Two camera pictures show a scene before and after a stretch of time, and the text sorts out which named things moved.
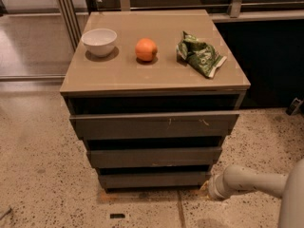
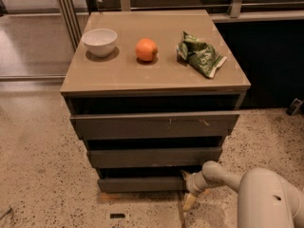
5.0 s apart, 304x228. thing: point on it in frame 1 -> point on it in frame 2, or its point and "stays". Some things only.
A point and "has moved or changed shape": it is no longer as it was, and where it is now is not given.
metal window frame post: [70, 18] stays
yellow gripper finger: [205, 188] -> [185, 175]
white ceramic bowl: [99, 42] stays
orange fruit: [145, 49] stays
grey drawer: [152, 180] has moved or changed shape
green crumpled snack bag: [198, 55] stays
